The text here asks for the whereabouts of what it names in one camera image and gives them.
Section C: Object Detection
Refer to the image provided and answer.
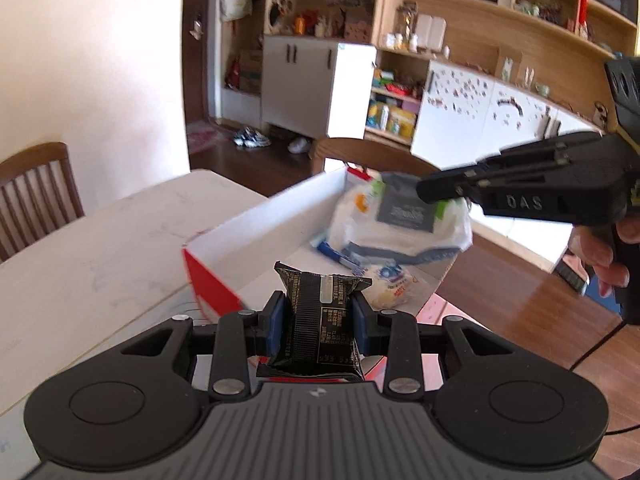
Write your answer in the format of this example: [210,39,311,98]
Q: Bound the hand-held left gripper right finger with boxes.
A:
[350,292,507,402]

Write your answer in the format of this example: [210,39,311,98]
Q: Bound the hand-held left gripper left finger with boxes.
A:
[119,291,287,403]

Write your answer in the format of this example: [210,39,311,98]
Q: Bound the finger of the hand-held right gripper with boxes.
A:
[477,132,606,173]
[416,166,571,206]

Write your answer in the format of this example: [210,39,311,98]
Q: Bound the black snack packet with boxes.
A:
[256,261,373,381]

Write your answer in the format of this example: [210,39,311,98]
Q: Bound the round bread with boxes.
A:
[367,265,426,311]

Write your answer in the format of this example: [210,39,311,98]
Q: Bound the white plastic bag grey label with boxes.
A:
[314,170,473,266]

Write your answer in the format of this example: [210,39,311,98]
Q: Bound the red cardboard box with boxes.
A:
[181,164,473,383]

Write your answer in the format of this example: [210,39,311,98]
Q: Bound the white desktop table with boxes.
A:
[0,169,451,480]

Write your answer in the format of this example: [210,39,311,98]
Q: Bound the person's right hand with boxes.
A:
[570,210,640,301]

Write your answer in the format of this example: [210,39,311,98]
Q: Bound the white sticker-covered cabinet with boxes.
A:
[411,57,608,171]

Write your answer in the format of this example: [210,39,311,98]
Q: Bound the wooden curved-back chair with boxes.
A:
[311,137,441,177]

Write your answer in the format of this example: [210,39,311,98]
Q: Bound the white canister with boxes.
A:
[429,16,447,53]
[415,14,432,52]

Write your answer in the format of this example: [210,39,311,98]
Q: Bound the tall clear glass jar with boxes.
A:
[395,1,418,51]

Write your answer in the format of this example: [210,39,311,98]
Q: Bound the red floor rug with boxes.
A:
[187,120,236,154]

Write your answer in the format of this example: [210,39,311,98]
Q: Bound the brown cardboard carton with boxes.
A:
[239,49,263,95]

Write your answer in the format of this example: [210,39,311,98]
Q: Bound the white hanging bag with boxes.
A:
[220,0,253,23]

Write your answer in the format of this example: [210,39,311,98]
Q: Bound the wooden slatted chair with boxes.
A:
[0,141,86,263]

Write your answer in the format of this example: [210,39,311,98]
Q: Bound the wooden wall shelf unit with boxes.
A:
[220,0,640,126]

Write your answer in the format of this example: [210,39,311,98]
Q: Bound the black cable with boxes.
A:
[570,321,640,435]

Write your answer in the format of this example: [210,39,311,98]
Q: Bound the white low cabinet black handles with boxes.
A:
[261,35,377,140]

